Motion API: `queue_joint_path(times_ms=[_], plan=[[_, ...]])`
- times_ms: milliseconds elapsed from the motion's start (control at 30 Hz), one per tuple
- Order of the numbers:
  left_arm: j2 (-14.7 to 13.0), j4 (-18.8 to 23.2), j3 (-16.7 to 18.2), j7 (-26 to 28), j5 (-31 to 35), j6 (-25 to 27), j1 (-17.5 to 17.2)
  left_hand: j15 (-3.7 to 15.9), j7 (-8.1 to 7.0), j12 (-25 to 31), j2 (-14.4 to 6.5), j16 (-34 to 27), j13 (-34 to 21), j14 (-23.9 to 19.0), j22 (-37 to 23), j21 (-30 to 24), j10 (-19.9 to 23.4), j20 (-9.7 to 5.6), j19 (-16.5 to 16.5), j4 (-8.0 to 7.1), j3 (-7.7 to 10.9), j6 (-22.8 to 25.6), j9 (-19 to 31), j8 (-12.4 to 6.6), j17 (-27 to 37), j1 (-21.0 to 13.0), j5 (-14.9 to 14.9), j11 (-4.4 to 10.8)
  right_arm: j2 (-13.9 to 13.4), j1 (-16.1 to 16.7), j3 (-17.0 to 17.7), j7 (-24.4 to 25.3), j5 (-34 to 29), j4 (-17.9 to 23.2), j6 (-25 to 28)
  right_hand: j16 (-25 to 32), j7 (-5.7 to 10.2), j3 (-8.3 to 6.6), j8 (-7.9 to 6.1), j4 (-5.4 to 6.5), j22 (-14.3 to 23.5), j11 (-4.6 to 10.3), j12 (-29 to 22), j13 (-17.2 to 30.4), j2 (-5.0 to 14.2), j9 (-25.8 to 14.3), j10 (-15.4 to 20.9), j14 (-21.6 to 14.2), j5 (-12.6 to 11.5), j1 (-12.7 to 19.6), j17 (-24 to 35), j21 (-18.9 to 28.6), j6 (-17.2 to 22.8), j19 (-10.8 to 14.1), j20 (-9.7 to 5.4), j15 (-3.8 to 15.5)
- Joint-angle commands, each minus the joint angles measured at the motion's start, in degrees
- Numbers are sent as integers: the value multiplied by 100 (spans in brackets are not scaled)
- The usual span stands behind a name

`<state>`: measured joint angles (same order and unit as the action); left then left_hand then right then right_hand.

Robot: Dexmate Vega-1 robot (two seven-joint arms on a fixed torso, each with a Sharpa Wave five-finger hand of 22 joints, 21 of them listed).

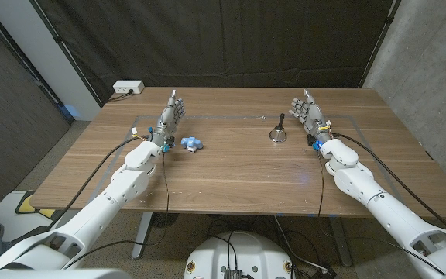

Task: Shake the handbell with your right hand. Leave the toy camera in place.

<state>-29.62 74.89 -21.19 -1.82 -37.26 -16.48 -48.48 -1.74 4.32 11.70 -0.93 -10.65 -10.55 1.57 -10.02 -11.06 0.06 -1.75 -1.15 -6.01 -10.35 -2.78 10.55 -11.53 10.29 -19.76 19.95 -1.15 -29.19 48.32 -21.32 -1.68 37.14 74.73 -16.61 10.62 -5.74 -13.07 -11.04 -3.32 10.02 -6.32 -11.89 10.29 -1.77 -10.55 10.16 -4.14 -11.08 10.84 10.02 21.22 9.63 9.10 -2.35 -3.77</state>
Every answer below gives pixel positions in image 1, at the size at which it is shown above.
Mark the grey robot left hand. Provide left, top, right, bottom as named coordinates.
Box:
left=149, top=89, right=187, bottom=148

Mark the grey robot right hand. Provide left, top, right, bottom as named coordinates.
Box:
left=289, top=88, right=335, bottom=146

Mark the silver handbell with black handle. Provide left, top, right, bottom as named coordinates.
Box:
left=268, top=112, right=288, bottom=143

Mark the white power strip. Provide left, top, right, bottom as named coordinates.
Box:
left=112, top=80, right=146, bottom=95

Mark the black backdrop curtain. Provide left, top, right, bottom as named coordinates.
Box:
left=29, top=0, right=402, bottom=106

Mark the black round fan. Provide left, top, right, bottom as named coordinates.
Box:
left=149, top=212, right=180, bottom=229

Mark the black backdrop stand pole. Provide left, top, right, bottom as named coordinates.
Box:
left=358, top=0, right=402, bottom=88
left=29, top=0, right=104, bottom=108

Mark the grey table leg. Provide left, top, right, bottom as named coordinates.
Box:
left=132, top=212, right=154, bottom=260
left=329, top=216, right=354, bottom=267

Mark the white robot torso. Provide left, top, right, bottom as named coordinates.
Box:
left=184, top=231, right=296, bottom=279

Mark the black power adapter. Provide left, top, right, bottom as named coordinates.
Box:
left=310, top=264, right=338, bottom=279

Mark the black box on torso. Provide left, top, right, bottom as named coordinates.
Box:
left=222, top=267, right=244, bottom=279

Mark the blue toy camera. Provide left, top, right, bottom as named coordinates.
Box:
left=180, top=136, right=204, bottom=153

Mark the black power strip cord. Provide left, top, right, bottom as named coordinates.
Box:
left=107, top=89, right=135, bottom=103

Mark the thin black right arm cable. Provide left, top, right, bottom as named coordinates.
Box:
left=317, top=151, right=446, bottom=276

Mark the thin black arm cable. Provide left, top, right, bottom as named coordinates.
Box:
left=317, top=151, right=446, bottom=276
left=63, top=150, right=170, bottom=270

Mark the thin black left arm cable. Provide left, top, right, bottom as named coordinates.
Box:
left=63, top=150, right=170, bottom=270

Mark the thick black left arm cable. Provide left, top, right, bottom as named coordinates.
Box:
left=46, top=135, right=153, bottom=230

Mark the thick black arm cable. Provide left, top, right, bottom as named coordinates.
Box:
left=331, top=133, right=446, bottom=234
left=46, top=135, right=153, bottom=230

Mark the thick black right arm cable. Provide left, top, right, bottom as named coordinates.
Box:
left=331, top=133, right=446, bottom=234

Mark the white floor cable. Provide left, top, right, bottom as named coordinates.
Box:
left=273, top=215, right=329, bottom=273

